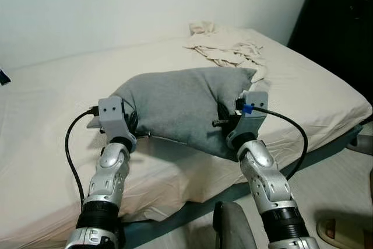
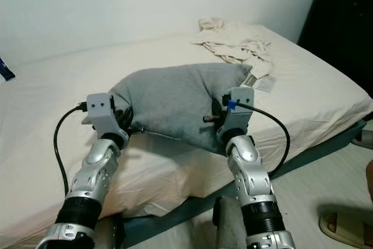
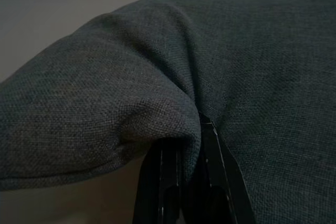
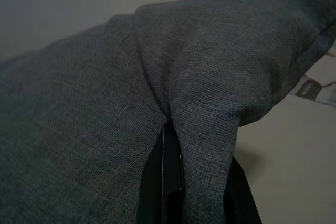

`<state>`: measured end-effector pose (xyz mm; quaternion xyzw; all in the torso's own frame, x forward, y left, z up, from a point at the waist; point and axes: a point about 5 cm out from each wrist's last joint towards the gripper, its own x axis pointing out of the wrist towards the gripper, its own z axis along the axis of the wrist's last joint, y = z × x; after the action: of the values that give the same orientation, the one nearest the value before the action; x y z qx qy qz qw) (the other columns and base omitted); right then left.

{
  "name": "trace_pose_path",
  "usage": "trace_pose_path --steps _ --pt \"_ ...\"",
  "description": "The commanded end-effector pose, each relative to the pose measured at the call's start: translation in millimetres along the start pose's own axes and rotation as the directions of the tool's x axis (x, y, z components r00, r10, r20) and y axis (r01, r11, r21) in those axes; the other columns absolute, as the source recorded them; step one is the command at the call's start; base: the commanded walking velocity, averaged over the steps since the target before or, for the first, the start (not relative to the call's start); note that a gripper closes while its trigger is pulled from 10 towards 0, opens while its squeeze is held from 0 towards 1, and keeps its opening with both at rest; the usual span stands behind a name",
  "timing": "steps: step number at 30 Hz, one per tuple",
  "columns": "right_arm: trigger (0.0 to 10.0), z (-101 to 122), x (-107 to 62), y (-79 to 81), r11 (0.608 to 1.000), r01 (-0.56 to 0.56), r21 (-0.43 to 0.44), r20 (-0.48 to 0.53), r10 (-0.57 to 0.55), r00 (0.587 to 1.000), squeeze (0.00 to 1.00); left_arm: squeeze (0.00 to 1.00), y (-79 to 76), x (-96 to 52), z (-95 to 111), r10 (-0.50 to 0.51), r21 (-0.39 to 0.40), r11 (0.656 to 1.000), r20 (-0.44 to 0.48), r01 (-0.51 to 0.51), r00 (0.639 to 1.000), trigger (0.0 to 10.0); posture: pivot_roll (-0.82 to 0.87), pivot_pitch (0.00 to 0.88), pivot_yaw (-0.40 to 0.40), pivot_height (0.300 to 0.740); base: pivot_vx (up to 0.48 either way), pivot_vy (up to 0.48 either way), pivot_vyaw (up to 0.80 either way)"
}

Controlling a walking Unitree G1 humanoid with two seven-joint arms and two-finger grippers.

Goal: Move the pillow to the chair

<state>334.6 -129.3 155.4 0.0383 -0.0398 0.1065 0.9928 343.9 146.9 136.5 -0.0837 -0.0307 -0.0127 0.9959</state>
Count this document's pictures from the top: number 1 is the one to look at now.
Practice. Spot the grey fleece pillow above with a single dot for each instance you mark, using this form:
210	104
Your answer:
175	103

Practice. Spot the beige crumpled cloth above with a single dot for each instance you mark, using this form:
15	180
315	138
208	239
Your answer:
224	51

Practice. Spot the light sheeted bed mattress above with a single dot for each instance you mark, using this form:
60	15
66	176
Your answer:
46	103

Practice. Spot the grey robot right leg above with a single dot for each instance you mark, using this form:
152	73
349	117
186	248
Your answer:
233	228

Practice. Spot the grey rounded object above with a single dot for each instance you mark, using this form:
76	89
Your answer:
362	145

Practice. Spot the dark blue small object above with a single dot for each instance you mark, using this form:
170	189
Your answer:
3	77

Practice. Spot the black wardrobe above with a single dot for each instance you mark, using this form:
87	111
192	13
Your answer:
344	27

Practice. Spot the beige slipper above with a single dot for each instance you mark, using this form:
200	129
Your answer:
347	236

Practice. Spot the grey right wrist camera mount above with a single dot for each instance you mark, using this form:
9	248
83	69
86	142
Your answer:
247	127

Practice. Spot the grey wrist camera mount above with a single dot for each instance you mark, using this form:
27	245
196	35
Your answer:
247	127
111	112

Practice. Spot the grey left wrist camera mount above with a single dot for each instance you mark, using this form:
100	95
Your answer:
111	112

